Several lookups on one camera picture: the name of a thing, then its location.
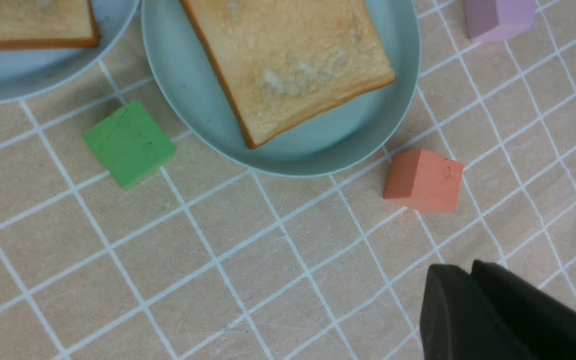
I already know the toast slice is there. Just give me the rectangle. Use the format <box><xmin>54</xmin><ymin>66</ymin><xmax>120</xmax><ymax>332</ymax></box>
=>
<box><xmin>180</xmin><ymin>0</ymin><xmax>396</xmax><ymax>150</ymax></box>
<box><xmin>0</xmin><ymin>0</ymin><xmax>101</xmax><ymax>51</ymax></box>

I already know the green plate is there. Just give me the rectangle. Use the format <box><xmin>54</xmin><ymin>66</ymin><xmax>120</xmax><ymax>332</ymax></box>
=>
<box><xmin>141</xmin><ymin>0</ymin><xmax>421</xmax><ymax>178</ymax></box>

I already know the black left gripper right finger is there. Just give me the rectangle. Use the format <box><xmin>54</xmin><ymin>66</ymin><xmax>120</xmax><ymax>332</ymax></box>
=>
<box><xmin>470</xmin><ymin>260</ymin><xmax>576</xmax><ymax>360</ymax></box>

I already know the beige checked tablecloth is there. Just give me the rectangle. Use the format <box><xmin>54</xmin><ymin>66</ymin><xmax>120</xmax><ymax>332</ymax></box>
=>
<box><xmin>0</xmin><ymin>0</ymin><xmax>576</xmax><ymax>360</ymax></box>

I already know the light blue plate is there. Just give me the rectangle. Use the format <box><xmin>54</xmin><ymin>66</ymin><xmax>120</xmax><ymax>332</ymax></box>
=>
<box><xmin>0</xmin><ymin>0</ymin><xmax>140</xmax><ymax>105</ymax></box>

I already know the salmon foam cube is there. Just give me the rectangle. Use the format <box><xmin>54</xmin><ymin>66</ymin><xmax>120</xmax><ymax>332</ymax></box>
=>
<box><xmin>382</xmin><ymin>149</ymin><xmax>465</xmax><ymax>214</ymax></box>

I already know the pink foam cube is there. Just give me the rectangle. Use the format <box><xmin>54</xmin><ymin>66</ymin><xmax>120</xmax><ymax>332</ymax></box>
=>
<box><xmin>462</xmin><ymin>0</ymin><xmax>537</xmax><ymax>43</ymax></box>

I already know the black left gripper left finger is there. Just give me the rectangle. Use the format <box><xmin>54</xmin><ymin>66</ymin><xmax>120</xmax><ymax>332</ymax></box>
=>
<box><xmin>420</xmin><ymin>264</ymin><xmax>538</xmax><ymax>360</ymax></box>

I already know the green foam cube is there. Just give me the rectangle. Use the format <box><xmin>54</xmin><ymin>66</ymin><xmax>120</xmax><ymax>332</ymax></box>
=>
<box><xmin>82</xmin><ymin>100</ymin><xmax>176</xmax><ymax>190</ymax></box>

